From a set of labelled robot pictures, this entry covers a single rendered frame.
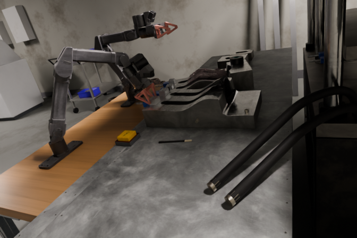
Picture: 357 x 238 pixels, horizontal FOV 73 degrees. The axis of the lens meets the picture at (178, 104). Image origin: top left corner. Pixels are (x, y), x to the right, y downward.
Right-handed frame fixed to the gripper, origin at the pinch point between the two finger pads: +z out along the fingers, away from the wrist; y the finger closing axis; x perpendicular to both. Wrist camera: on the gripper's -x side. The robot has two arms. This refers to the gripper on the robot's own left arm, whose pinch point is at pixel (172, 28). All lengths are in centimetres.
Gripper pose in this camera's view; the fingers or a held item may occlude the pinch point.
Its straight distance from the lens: 132.9
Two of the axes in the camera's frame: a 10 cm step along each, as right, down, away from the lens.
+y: 3.7, -4.1, 8.3
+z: 9.1, -0.2, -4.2
